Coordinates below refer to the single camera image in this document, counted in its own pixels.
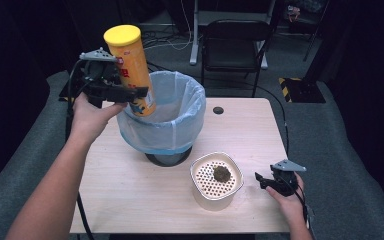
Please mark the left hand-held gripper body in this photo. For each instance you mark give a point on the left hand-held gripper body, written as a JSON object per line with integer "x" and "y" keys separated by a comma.
{"x": 96, "y": 75}

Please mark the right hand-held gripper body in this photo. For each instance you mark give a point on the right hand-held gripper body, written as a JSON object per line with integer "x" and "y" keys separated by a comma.
{"x": 285, "y": 176}

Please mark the yellow chip can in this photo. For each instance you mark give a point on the yellow chip can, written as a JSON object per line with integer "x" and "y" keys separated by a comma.
{"x": 134, "y": 68}

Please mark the bin with blue bag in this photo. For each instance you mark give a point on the bin with blue bag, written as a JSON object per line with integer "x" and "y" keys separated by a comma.
{"x": 176, "y": 116}

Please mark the black trash bin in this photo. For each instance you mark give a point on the black trash bin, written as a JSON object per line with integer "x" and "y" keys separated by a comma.
{"x": 168, "y": 158}

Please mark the person's right hand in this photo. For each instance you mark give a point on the person's right hand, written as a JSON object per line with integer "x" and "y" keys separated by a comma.
{"x": 290, "y": 203}

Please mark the person's left hand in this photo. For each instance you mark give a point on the person's left hand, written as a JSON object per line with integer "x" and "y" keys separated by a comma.
{"x": 90, "y": 118}

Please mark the dark food scrap clump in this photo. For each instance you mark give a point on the dark food scrap clump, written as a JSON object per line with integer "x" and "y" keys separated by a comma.
{"x": 222, "y": 174}

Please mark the white strainer bowl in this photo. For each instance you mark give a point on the white strainer bowl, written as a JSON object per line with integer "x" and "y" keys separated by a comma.
{"x": 216, "y": 181}

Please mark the yellow black striped stand base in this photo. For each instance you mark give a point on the yellow black striped stand base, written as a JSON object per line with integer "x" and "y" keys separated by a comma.
{"x": 301, "y": 90}

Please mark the black folding chair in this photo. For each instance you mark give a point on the black folding chair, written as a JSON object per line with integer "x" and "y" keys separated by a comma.
{"x": 235, "y": 46}

